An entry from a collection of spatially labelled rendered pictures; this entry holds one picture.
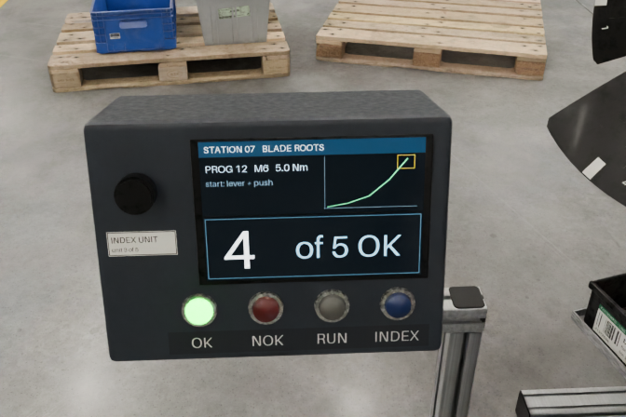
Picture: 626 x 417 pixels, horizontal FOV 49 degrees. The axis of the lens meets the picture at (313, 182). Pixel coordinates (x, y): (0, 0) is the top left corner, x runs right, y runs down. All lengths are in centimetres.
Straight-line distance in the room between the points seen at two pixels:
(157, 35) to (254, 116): 318
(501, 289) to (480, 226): 34
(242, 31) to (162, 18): 41
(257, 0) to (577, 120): 265
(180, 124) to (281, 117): 7
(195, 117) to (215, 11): 314
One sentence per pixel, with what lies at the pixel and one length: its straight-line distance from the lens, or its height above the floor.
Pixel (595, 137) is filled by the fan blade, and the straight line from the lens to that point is 114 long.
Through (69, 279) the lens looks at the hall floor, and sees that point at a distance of 241.
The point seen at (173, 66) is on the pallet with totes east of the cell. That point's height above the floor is 10.
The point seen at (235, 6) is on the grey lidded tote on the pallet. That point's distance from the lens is 362.
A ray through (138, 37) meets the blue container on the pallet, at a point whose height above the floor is 22.
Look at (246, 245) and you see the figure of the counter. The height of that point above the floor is 117.
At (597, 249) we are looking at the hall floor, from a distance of 259.
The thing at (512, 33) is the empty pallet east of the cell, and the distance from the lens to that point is 401.
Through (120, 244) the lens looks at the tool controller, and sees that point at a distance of 52.
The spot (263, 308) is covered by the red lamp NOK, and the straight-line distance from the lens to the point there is 52.
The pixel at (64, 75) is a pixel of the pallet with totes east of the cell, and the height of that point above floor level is 9.
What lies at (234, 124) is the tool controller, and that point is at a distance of 49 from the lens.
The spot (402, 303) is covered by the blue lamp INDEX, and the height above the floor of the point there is 112.
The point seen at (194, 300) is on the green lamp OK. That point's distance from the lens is 53.
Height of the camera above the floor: 148
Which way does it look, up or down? 32 degrees down
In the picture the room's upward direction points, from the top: straight up
